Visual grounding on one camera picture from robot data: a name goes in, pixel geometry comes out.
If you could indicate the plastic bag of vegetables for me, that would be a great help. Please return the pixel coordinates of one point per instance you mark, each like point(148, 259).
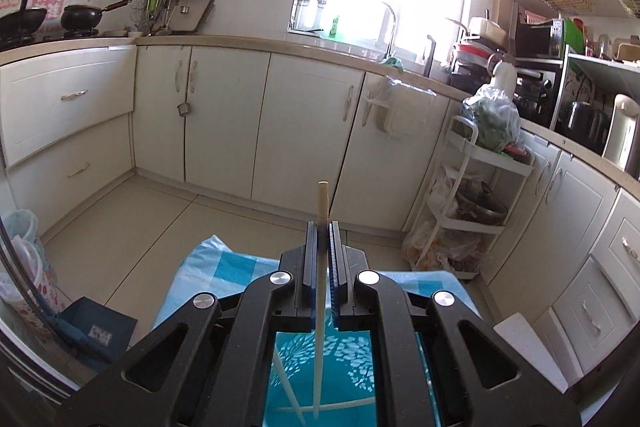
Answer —
point(492, 117)

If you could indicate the stack of pots and dishes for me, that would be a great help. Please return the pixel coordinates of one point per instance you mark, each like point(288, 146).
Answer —
point(475, 57)

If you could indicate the blue perforated plastic basket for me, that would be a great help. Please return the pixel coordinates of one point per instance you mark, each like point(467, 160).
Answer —
point(350, 372)

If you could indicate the white electric kettle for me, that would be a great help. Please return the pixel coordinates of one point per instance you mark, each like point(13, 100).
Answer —
point(622, 132)

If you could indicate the blue checked tablecloth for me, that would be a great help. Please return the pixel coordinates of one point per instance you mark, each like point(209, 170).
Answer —
point(225, 267)

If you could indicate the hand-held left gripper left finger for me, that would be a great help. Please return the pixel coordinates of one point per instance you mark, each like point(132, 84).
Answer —
point(310, 267)

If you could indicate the green cutting board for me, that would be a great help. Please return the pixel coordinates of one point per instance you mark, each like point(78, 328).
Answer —
point(574, 37)

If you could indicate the tall chrome faucet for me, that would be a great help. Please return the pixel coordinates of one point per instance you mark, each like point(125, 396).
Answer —
point(391, 27)

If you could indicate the metal pot with lid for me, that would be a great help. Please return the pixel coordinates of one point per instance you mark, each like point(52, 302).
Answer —
point(480, 206)

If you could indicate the green cloth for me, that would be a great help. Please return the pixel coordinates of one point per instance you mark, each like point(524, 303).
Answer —
point(393, 62)

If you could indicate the patterned bin with plastic bag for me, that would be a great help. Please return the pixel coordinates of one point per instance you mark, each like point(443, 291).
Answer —
point(27, 267)

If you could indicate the green bottle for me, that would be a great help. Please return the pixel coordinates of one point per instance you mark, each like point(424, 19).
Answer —
point(334, 28)

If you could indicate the cream lower kitchen cabinets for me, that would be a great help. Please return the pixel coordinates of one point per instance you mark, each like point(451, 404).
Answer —
point(225, 117)

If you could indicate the small hanging metal cup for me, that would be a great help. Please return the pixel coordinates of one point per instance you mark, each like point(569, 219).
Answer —
point(184, 110)

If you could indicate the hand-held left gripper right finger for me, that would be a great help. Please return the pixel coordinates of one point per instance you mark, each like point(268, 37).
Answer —
point(335, 267)

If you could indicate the short chrome faucet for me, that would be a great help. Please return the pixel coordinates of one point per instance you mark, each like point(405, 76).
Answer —
point(430, 54)

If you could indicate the black toaster oven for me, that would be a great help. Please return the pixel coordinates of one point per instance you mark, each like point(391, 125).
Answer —
point(537, 92)

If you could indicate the gas stove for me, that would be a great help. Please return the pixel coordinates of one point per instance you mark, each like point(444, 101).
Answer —
point(45, 39)

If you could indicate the wooden chopstick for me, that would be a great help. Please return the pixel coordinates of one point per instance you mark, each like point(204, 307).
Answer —
point(286, 382)
point(345, 403)
point(323, 207)

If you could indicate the white door-mounted bag holder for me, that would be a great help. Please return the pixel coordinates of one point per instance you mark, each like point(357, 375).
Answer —
point(400, 107)

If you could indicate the white storage trolley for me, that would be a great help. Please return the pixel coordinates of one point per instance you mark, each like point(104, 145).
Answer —
point(470, 207)

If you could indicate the black microwave oven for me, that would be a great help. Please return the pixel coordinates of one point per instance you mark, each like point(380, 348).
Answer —
point(540, 38)

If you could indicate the black wok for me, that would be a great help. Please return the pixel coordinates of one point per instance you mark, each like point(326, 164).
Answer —
point(22, 19)

